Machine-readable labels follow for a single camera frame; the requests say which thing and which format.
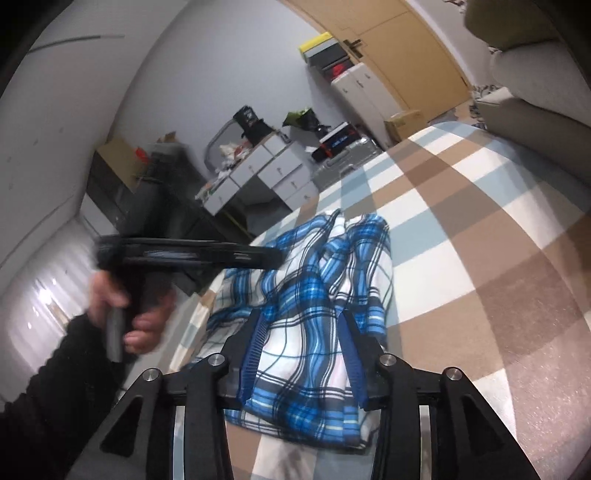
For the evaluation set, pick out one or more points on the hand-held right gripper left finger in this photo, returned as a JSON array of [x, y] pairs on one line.
[[256, 355]]

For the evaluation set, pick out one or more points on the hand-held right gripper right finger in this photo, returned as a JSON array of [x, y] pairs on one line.
[[353, 360]]

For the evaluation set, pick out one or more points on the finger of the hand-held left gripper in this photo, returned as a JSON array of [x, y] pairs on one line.
[[221, 254]]

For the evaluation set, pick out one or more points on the blue plaid shirt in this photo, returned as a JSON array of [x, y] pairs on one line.
[[304, 295]]

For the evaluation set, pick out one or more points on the person's left forearm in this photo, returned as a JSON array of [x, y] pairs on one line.
[[51, 392]]

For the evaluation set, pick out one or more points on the person's left hand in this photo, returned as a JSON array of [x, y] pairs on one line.
[[99, 295]]

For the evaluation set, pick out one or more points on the dark refrigerator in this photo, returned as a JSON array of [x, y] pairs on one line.
[[152, 203]]

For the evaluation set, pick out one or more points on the white sheer curtain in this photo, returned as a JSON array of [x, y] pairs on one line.
[[41, 295]]

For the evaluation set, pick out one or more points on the pile of small desk items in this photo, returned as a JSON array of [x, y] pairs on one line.
[[231, 154]]

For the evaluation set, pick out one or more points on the white desk with drawers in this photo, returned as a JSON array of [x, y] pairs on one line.
[[277, 170]]

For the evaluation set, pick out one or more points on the arched mirror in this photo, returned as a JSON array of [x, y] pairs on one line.
[[221, 134]]

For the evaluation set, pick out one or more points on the tall flat cardboard box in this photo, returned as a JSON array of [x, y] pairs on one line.
[[117, 157]]

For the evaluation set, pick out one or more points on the open small cardboard box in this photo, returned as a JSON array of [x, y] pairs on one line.
[[167, 137]]

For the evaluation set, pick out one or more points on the black bag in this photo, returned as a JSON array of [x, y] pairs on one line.
[[249, 120]]

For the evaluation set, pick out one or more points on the silver suitcase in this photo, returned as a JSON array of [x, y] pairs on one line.
[[341, 166]]

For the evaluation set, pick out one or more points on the dark wrapped flower bouquet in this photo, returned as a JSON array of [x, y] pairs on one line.
[[300, 117]]

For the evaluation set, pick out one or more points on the black box with red stripe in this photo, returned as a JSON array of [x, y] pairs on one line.
[[334, 141]]

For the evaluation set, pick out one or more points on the brown blue checked bedsheet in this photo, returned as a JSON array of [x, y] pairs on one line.
[[485, 258]]

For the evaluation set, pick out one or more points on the white low cabinet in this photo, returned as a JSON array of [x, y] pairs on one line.
[[364, 97]]

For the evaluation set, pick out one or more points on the red and black shoe box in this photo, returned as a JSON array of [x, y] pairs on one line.
[[337, 69]]

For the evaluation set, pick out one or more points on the brown cardboard box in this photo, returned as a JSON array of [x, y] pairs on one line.
[[401, 124]]

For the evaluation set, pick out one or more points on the yellow shoe box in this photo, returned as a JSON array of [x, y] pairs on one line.
[[316, 41]]

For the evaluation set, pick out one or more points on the wooden door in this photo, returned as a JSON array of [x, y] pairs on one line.
[[406, 55]]

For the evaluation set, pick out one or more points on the patterned floor mat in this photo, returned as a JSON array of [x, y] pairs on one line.
[[484, 104]]

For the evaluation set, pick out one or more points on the grey bed headboard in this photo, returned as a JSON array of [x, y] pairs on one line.
[[531, 129]]

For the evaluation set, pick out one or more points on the light grey pillow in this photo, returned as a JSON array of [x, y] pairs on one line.
[[545, 78]]

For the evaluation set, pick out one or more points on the olive green folded blanket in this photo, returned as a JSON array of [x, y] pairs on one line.
[[508, 23]]

